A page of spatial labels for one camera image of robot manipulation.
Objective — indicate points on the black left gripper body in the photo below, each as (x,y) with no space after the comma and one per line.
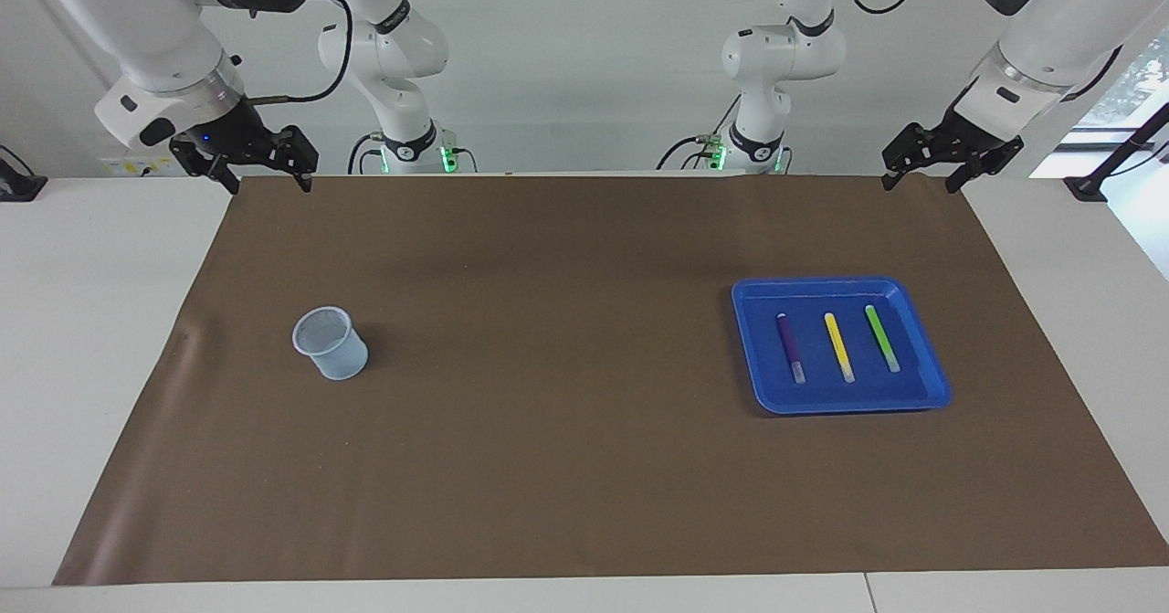
(959,138)

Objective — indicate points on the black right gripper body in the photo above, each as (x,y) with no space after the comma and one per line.
(237,133)

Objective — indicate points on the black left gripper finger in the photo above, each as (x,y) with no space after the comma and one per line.
(909,147)
(982,165)

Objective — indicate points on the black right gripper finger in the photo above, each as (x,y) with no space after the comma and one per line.
(196,156)
(297,147)

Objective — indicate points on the green pen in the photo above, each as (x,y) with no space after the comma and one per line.
(880,334)

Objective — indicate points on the yellow pen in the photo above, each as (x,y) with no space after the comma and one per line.
(838,343)

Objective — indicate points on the purple pen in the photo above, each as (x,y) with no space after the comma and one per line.
(790,343)

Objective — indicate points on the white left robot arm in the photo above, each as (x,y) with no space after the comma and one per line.
(1050,47)

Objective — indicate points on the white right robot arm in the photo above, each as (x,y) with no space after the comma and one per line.
(164,37)

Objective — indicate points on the black clamp stand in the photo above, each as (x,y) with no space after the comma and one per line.
(1110,161)

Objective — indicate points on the black table clamp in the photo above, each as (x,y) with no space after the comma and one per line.
(18,184)

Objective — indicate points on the window with green foliage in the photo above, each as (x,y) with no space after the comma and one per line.
(1146,69)

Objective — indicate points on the light blue mesh pen cup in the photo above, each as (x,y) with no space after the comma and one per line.
(342,357)

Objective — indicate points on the blue plastic tray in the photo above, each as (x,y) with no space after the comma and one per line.
(822,394)

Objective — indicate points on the brown table mat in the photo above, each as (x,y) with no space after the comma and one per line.
(566,467)

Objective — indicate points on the white wall socket box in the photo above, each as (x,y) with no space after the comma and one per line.
(137,167)

